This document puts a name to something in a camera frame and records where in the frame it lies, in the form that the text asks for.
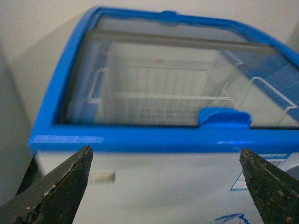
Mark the grey upright cabinet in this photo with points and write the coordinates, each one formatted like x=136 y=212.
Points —
x=14 y=132

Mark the silver brand plate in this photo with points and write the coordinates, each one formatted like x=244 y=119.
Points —
x=102 y=177

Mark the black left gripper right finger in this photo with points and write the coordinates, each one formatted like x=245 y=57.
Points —
x=275 y=193

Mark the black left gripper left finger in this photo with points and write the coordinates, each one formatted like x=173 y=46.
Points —
x=55 y=198

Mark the white wire freezer basket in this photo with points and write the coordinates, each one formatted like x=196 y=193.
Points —
x=168 y=91

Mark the glass sliding freezer lid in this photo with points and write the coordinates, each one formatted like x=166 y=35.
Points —
x=142 y=37

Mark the white chest freezer blue rim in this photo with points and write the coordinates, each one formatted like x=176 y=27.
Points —
x=164 y=175

